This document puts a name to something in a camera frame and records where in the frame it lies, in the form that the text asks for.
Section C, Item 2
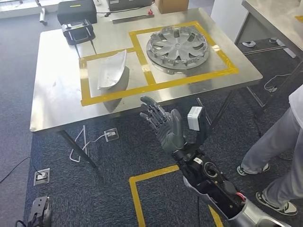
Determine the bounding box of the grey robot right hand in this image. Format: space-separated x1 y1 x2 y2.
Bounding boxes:
139 96 185 154

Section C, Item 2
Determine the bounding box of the white plastic shell part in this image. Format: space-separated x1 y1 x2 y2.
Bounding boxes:
97 49 128 91

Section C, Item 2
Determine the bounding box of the steel workbench table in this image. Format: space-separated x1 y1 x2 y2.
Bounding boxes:
29 8 264 171

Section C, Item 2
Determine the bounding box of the yellow square floor tape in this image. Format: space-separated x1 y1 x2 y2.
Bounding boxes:
128 164 224 227

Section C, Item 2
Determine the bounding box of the steel floor socket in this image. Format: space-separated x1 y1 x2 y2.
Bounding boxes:
33 168 51 187
104 128 119 143

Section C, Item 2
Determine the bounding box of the grey wheel hubcap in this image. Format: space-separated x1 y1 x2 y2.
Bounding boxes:
146 26 210 75

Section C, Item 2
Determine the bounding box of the silver metal bar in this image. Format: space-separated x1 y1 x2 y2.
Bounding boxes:
112 14 155 25

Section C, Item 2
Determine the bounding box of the cardboard box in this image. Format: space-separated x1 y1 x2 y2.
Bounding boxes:
155 0 189 14

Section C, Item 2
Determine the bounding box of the white partition panel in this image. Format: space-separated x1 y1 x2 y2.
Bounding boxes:
210 0 248 43

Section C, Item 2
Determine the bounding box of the person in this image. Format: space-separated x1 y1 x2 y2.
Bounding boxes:
237 84 303 217

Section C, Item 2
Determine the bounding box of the grey laptop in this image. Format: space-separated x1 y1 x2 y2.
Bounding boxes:
107 0 153 12

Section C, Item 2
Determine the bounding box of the white desk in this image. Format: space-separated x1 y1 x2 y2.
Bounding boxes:
94 0 164 20

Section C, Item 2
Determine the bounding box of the black remote controller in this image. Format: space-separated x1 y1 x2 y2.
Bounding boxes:
61 19 97 59

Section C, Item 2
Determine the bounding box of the black carrying case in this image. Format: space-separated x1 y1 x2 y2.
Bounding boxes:
57 0 97 26

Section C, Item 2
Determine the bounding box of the white furniture foot bar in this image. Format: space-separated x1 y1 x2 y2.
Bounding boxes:
276 39 297 59

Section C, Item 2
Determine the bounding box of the steel side table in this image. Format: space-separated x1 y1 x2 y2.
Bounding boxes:
234 0 303 109

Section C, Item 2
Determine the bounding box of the white stand leg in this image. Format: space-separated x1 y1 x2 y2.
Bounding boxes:
35 0 48 26

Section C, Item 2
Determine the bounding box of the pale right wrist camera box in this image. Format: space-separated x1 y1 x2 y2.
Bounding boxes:
187 106 204 131

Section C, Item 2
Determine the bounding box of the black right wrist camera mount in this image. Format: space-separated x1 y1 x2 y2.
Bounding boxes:
184 106 208 153

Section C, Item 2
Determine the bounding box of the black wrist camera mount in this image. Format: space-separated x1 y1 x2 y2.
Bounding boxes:
26 196 52 227
184 106 208 153

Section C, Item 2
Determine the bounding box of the white floor cable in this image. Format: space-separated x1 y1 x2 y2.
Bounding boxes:
69 127 112 163
264 73 292 94

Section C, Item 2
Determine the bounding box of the black laptop cable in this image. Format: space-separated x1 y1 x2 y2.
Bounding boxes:
97 2 154 17

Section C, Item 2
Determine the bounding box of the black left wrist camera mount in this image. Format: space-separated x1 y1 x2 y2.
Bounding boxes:
26 196 52 227

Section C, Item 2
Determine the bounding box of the black floor cable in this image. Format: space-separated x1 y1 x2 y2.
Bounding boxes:
0 157 42 184

